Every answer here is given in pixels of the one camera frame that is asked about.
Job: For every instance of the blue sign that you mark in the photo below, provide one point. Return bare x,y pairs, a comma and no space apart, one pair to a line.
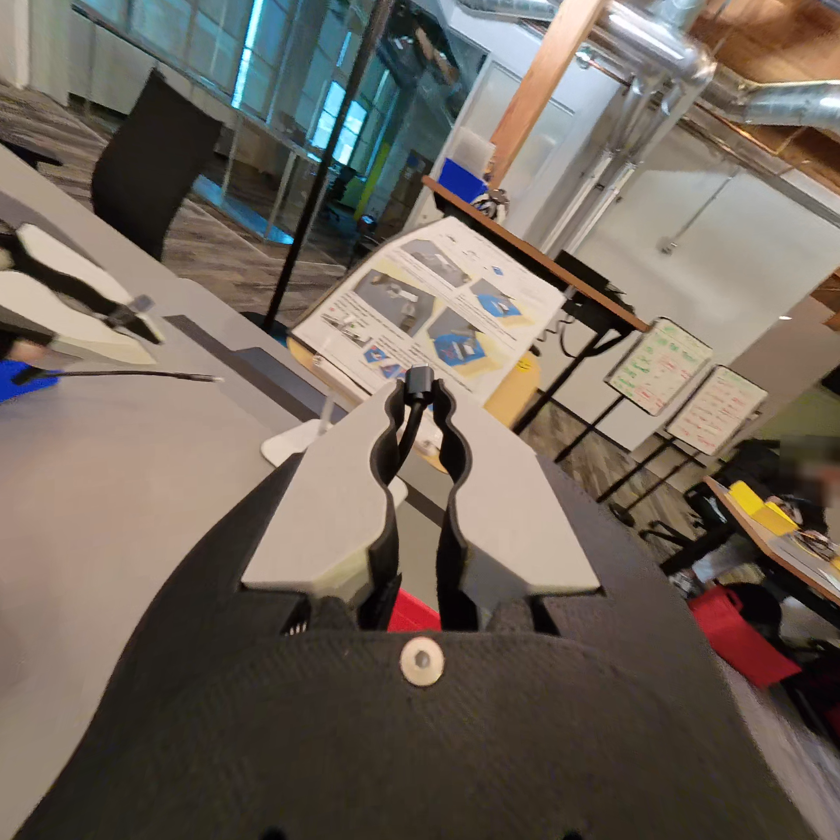
460,181

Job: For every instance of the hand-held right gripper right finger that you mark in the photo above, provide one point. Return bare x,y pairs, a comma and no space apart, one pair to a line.
519,519

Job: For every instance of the wooden standing desk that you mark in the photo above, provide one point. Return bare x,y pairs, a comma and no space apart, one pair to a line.
525,246

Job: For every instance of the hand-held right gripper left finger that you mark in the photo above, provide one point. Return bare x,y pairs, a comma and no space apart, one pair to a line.
322,519

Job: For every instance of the black metal post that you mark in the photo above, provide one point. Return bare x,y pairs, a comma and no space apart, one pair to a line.
330,158

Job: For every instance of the wooden workbench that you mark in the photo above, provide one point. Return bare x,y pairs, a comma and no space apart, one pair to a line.
788,558

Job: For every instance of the printed instruction sheet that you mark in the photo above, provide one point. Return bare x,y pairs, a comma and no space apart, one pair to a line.
433,302

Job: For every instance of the blue plastic bin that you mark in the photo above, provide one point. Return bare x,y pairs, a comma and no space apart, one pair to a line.
20,381

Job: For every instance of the dark USB hub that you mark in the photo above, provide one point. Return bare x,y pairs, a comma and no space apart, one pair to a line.
138,322

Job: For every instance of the wooden post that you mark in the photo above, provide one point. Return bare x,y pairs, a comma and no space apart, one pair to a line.
547,79

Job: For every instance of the red plastic bin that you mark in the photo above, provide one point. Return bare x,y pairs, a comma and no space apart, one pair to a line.
414,613

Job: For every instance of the whiteboard with writing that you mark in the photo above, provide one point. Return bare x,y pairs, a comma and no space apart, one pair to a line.
656,368
719,410

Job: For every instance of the red bag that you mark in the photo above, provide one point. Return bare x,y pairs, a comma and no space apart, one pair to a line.
742,637

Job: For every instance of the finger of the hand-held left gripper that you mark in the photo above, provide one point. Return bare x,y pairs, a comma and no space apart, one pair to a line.
66,335
59,263

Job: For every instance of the yellow plastic object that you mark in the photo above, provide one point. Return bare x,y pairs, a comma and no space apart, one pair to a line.
761,512

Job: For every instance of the silver ventilation duct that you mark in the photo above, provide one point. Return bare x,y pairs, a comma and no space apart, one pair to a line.
656,40

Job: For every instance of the black office chair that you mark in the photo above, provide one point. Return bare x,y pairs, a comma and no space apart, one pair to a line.
158,171

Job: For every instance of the wooden display board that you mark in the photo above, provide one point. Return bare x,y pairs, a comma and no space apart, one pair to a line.
512,394

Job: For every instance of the white stand base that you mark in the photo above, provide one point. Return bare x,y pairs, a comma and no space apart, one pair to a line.
289,446

